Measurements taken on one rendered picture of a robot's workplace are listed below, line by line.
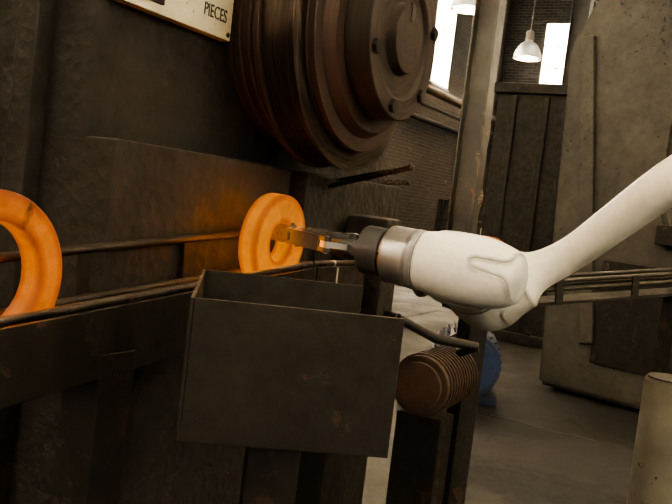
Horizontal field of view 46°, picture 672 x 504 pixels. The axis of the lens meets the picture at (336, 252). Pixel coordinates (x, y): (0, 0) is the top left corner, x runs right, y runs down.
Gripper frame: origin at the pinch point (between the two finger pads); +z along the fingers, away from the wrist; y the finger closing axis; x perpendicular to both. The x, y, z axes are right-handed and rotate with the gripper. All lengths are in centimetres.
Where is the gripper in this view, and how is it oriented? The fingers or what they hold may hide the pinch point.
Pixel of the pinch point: (275, 230)
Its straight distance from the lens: 131.8
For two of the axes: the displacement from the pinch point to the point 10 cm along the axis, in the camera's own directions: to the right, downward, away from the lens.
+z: -8.7, -1.8, 4.5
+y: 4.6, -0.1, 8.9
